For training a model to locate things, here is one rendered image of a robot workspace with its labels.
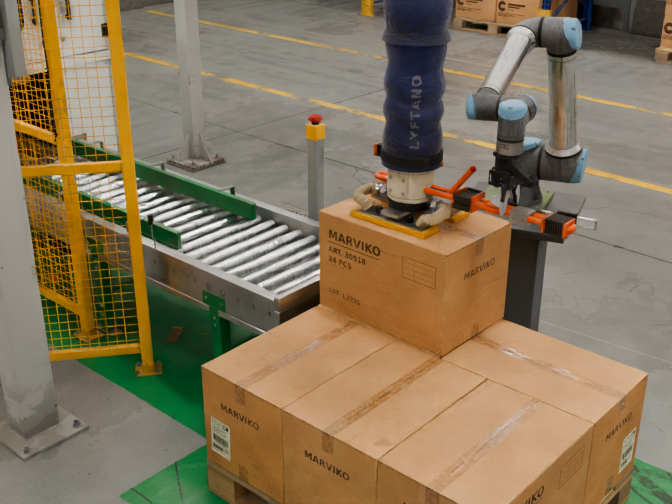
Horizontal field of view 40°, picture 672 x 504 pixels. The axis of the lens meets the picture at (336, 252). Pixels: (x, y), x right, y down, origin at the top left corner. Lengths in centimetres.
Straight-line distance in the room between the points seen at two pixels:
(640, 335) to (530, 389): 165
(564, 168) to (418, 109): 94
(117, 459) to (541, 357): 169
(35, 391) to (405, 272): 158
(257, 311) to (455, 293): 86
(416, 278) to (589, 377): 68
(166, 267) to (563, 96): 180
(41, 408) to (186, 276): 79
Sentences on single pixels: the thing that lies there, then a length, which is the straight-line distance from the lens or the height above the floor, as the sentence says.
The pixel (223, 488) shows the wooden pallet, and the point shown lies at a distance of 349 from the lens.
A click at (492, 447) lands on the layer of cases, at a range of 288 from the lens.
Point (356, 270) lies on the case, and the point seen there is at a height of 75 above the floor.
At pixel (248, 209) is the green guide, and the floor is 61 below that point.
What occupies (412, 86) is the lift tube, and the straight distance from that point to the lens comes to 316.
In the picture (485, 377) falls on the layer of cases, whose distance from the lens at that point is 321.
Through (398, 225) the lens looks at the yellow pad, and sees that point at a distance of 328.
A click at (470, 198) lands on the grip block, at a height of 109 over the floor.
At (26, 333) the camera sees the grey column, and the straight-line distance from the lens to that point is 375.
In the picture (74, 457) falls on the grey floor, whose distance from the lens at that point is 384.
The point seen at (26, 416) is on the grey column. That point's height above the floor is 12.
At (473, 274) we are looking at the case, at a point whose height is 81.
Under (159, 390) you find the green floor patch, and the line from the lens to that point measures 416.
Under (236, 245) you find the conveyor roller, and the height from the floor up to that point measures 55.
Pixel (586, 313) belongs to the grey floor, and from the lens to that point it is 487.
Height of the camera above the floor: 224
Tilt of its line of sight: 25 degrees down
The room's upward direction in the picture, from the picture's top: straight up
